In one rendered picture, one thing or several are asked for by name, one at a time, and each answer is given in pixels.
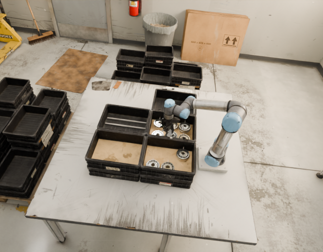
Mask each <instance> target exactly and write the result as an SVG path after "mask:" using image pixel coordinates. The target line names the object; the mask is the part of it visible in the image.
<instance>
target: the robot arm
mask: <svg viewBox="0 0 323 252"><path fill-rule="evenodd" d="M190 109H199V110H209V111H218V112H226V115H225V116H224V117H223V119H222V123H221V127H222V128H221V130H220V133H219V135H218V137H216V138H215V140H214V143H213V145H212V146H211V147H210V148H209V150H208V153H207V154H206V156H205V158H204V161H205V162H206V164H208V165H209V166H211V167H217V166H221V165H223V164H224V163H225V161H226V152H227V149H228V146H229V141H230V139H231V138H232V136H233V134H234V133H236V132H237V131H238V130H239V128H240V127H241V125H242V123H243V121H244V119H245V117H246V116H247V112H248V111H247V108H246V106H245V105H244V104H243V103H241V102H239V101H235V100H229V101H219V100H207V99H195V97H193V96H189V97H187V98H186V99H185V101H184V102H183V103H182V104H181V105H180V106H179V105H176V104H175V101H174V100H173V99H167V100H166V101H165V103H164V115H163V116H164V118H162V122H161V123H160V128H161V127H162V128H163V130H162V132H164V131H165V133H166V132H168V134H167V135H166V136H172V134H173V133H174V124H173V122H178V123H179V122H180V119H179V118H178V117H180V118H183V119H187V118H188V116H189V114H190ZM174 115H176V116H178V117H174ZM161 124H162V126H161Z"/></svg>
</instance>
